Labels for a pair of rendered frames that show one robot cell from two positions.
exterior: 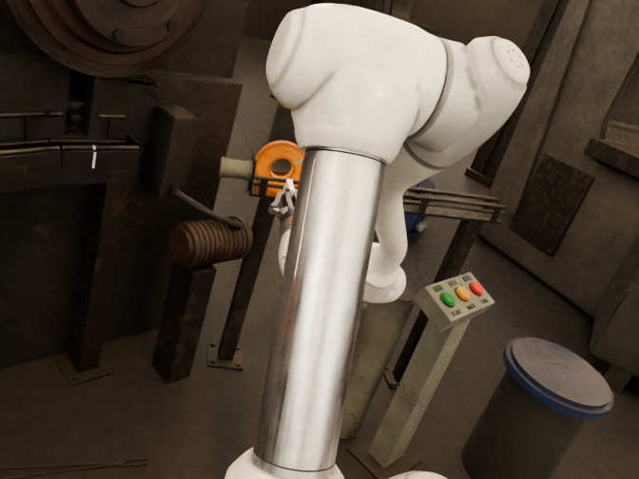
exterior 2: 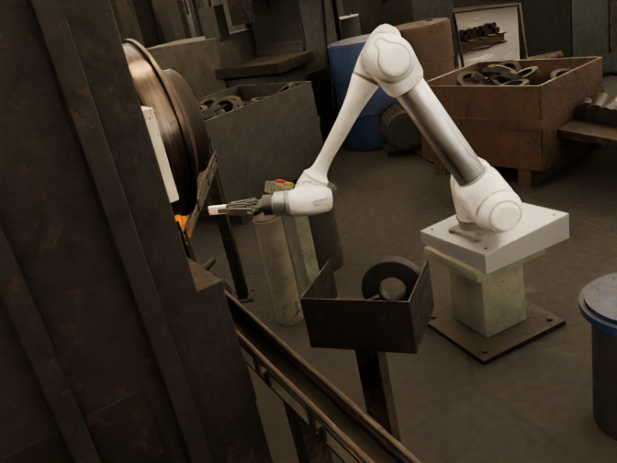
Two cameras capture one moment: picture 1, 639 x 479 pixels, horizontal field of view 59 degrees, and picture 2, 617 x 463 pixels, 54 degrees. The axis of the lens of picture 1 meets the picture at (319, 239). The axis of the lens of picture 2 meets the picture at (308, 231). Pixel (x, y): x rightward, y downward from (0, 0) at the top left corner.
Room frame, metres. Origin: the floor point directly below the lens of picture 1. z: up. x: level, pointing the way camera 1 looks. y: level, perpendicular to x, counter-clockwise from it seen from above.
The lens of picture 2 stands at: (0.26, 1.88, 1.39)
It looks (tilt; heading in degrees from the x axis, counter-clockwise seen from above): 22 degrees down; 294
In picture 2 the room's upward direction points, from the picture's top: 12 degrees counter-clockwise
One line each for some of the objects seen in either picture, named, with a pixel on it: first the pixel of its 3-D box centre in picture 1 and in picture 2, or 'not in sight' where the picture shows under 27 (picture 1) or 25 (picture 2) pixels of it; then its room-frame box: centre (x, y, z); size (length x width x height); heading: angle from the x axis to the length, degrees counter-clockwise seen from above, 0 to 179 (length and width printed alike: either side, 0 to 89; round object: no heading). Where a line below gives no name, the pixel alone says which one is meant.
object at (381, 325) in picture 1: (366, 361); (278, 269); (1.40, -0.25, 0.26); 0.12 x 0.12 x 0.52
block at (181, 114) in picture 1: (168, 151); not in sight; (1.43, 0.46, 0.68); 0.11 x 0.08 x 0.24; 53
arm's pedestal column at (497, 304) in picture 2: not in sight; (487, 289); (0.52, -0.26, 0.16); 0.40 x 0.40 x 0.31; 45
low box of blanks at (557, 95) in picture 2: not in sight; (507, 116); (0.52, -2.23, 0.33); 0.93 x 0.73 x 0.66; 150
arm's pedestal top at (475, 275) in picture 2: not in sight; (483, 250); (0.52, -0.26, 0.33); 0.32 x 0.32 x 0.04; 45
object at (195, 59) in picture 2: not in sight; (207, 96); (3.38, -3.35, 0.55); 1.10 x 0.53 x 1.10; 163
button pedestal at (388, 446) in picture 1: (421, 379); (301, 244); (1.33, -0.40, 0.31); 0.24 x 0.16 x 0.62; 143
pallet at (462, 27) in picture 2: not in sight; (459, 36); (1.52, -8.09, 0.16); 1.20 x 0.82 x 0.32; 133
